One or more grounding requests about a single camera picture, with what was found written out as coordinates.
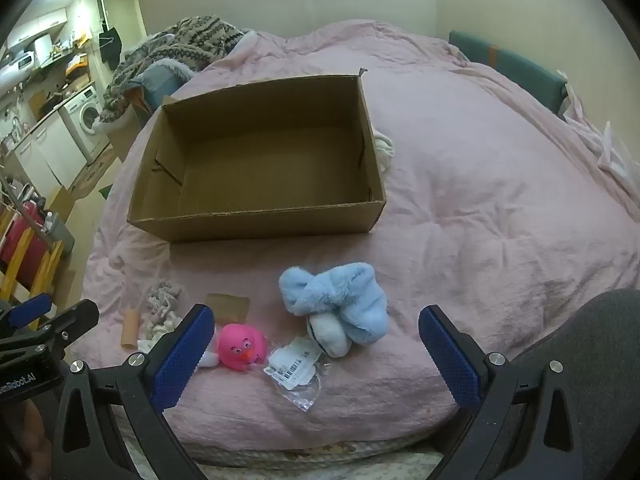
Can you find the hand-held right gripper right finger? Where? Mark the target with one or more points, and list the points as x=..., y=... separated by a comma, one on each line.
x=450, y=360

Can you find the clear plastic bag with label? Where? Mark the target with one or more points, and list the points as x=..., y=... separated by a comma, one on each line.
x=295, y=367

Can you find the black hanging garment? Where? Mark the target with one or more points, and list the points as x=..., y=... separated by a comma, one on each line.
x=111, y=45

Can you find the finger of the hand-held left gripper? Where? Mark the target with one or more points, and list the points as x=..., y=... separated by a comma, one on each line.
x=75, y=321
x=31, y=310

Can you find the pink round soft toy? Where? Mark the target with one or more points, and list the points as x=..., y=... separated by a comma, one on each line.
x=240, y=347

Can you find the cardboard tube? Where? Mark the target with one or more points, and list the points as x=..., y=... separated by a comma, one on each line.
x=130, y=327

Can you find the yellow wooden chair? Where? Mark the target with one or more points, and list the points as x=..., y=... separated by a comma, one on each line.
x=42, y=265

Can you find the white washing machine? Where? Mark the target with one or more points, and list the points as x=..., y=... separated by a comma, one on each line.
x=85, y=115

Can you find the grey trash bin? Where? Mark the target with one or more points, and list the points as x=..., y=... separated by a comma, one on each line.
x=59, y=237

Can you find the patterned mattress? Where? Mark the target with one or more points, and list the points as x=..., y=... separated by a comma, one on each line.
x=300, y=452

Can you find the white kitchen cabinets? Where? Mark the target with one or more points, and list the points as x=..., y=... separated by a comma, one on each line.
x=47, y=155

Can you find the white fluffy sock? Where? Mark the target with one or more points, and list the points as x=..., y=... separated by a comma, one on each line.
x=207, y=359

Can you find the patterned knit blanket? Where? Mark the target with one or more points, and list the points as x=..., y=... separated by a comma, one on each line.
x=190, y=42

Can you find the brown cardboard box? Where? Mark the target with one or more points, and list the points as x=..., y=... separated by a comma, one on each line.
x=270, y=185

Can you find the laundry basket with clothes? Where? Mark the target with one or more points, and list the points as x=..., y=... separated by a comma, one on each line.
x=125, y=130

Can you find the light blue plush toy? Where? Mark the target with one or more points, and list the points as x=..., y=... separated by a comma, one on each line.
x=340, y=295

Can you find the white cloth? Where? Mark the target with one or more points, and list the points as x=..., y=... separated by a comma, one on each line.
x=384, y=152

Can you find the beige sock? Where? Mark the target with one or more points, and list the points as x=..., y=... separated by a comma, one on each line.
x=159, y=327

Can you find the white crumpled bedsheet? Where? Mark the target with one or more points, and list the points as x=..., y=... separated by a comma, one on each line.
x=607, y=145

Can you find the red suitcase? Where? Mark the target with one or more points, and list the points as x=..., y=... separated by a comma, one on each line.
x=20, y=232

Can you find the teal headboard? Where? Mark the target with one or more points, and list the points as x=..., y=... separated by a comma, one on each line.
x=510, y=67

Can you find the white microwave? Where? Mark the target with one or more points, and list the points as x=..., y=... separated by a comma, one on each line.
x=22, y=60

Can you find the pink bed blanket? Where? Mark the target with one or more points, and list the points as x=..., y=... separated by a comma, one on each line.
x=475, y=200

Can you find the small flat cardboard piece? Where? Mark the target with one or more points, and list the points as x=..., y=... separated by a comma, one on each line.
x=230, y=306

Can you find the grey knitted scrunchie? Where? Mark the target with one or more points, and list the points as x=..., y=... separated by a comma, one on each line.
x=162, y=294

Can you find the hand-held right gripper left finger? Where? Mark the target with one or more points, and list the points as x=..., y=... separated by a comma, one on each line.
x=182, y=355

